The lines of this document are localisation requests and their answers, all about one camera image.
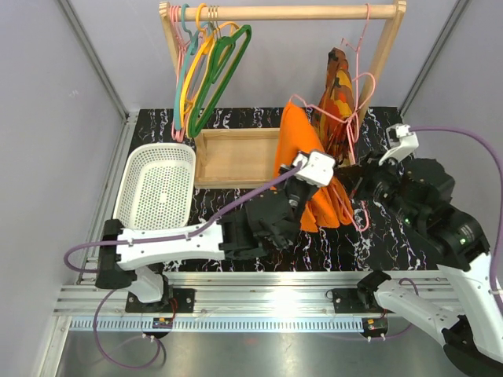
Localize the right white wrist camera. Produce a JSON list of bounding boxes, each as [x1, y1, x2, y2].
[[379, 124, 419, 166]]

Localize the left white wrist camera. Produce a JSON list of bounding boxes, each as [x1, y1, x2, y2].
[[292, 150, 336, 188]]

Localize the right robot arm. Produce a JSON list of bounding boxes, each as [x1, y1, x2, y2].
[[334, 154, 502, 376]]

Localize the wooden tray base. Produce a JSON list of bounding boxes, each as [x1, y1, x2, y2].
[[195, 128, 280, 189]]

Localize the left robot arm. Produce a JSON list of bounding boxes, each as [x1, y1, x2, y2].
[[95, 162, 330, 312]]

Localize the camouflage orange trousers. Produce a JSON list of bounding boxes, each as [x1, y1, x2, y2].
[[312, 47, 354, 165]]

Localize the teal plastic hanger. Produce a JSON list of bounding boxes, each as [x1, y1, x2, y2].
[[173, 4, 207, 142]]

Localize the wooden clothes rack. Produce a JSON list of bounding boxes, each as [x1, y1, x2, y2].
[[159, 1, 407, 117]]

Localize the white perforated plastic basket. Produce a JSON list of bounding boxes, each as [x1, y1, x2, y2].
[[112, 143, 196, 231]]

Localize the yellow plastic hanger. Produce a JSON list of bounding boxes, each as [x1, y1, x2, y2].
[[180, 3, 240, 133]]

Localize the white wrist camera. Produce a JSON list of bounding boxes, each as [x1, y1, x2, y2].
[[379, 124, 419, 166], [292, 150, 336, 188]]

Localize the aluminium mounting rail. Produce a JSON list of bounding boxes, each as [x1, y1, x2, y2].
[[53, 270, 461, 333]]

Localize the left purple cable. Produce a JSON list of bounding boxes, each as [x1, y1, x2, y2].
[[63, 167, 306, 368]]

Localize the pink wire hanger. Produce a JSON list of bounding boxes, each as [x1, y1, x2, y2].
[[289, 72, 377, 232], [340, 2, 373, 119], [169, 4, 193, 143]]

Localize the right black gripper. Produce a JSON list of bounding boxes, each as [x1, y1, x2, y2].
[[334, 149, 422, 227]]

